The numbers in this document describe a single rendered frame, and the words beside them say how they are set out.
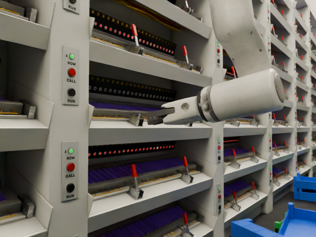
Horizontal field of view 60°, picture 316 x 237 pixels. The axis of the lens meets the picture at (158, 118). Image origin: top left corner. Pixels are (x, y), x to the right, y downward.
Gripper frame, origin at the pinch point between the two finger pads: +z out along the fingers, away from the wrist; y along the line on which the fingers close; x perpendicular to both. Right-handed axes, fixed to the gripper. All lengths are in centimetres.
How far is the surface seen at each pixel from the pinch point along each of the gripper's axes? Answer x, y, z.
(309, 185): -43, 160, -2
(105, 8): 41.3, 3.5, 18.4
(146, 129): -2.1, 1.9, 5.6
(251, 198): -39, 94, 15
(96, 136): -3.6, -15.1, 6.4
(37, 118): 0.7, -27.7, 9.1
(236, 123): 0, 69, 6
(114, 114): 2.8, -4.6, 10.7
